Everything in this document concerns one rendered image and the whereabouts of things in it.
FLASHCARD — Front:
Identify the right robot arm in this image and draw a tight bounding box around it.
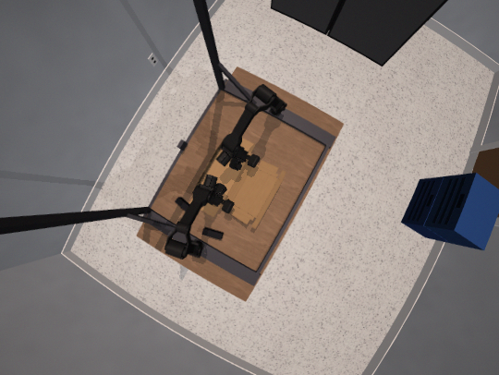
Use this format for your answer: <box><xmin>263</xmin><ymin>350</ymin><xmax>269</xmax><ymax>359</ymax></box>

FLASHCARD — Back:
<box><xmin>164</xmin><ymin>175</ymin><xmax>227</xmax><ymax>260</ymax></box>

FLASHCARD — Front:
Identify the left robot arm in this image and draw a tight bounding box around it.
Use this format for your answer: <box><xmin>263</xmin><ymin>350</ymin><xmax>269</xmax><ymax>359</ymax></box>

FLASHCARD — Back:
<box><xmin>215</xmin><ymin>84</ymin><xmax>286</xmax><ymax>171</ymax></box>

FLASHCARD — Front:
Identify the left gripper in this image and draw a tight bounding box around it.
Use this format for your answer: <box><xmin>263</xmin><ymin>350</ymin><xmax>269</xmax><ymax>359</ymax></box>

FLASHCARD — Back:
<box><xmin>236</xmin><ymin>147</ymin><xmax>260</xmax><ymax>168</ymax></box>

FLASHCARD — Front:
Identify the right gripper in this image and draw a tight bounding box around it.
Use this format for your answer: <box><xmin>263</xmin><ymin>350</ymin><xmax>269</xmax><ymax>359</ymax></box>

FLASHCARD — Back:
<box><xmin>210</xmin><ymin>193</ymin><xmax>235</xmax><ymax>213</ymax></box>

